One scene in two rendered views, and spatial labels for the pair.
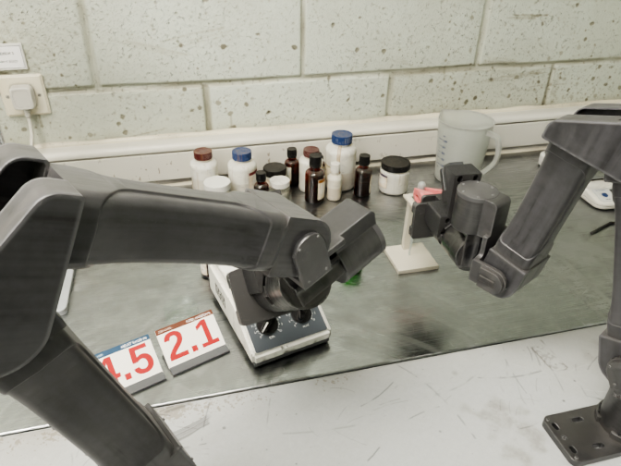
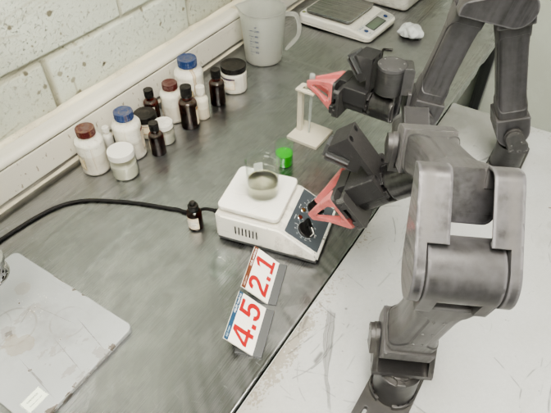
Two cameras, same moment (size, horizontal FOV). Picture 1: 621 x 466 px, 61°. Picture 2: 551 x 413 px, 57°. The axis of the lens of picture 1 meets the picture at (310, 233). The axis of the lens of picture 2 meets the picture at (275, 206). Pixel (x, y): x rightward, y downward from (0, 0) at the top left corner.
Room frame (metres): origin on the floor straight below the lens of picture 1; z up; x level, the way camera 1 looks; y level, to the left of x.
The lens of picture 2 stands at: (0.15, 0.52, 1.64)
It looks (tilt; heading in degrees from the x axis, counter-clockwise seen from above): 45 degrees down; 318
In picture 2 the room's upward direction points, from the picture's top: straight up
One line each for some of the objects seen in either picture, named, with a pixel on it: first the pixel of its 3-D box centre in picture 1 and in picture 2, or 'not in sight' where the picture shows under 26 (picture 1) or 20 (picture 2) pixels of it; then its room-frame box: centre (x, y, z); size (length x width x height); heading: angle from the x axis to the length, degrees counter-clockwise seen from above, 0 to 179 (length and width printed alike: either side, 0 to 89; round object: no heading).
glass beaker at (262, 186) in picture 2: not in sight; (264, 177); (0.68, 0.08, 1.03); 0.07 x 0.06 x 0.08; 18
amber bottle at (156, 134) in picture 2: (261, 190); (156, 138); (1.01, 0.11, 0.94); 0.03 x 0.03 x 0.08
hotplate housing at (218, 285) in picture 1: (263, 293); (271, 212); (0.67, 0.07, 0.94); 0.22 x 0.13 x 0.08; 28
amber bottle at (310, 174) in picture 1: (314, 177); (188, 106); (1.05, -0.01, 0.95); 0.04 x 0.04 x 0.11
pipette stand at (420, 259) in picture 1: (414, 230); (311, 112); (0.83, -0.19, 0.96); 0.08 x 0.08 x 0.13; 14
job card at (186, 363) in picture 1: (192, 341); (265, 275); (0.57, 0.17, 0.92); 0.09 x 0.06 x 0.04; 125
